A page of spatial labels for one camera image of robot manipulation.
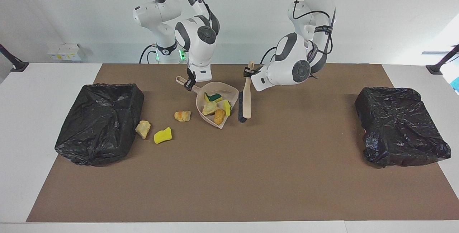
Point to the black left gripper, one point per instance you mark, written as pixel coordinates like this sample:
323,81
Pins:
258,71

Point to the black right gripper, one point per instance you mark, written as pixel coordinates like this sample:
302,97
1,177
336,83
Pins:
192,74

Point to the large green yellow sponge piece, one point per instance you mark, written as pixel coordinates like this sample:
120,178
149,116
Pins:
214,97

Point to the beige plastic dustpan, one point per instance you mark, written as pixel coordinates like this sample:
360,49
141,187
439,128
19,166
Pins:
226,89

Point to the beige hand brush black bristles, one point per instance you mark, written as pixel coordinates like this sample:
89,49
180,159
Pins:
246,100

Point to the pale orange-striped bread chunk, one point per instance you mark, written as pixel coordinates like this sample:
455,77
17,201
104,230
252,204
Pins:
209,108

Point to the small yellow green sponge piece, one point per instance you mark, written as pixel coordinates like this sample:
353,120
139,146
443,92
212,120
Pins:
227,107

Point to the brown oval bread roll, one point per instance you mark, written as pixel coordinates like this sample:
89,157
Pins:
219,117

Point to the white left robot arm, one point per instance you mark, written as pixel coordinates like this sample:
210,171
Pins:
297,70

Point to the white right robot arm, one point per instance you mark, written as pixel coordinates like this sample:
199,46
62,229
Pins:
200,36

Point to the black bag lined bin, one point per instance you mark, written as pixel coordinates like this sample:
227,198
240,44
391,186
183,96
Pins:
401,125
100,125

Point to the small orange striped croissant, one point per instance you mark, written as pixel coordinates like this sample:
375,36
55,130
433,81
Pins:
182,115

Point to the plain yellow sponge piece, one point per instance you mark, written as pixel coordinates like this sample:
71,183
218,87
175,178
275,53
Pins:
162,135

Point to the pale flaky pastry piece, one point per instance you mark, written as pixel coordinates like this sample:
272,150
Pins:
143,129

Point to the brown table mat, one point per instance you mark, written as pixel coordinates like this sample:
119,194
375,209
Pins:
215,197

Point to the black stand leg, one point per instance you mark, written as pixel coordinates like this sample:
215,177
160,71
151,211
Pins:
14,62
441,64

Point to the blue object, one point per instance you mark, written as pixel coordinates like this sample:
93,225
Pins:
456,84

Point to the white wall outlet box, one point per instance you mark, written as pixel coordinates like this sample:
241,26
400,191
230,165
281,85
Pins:
64,52

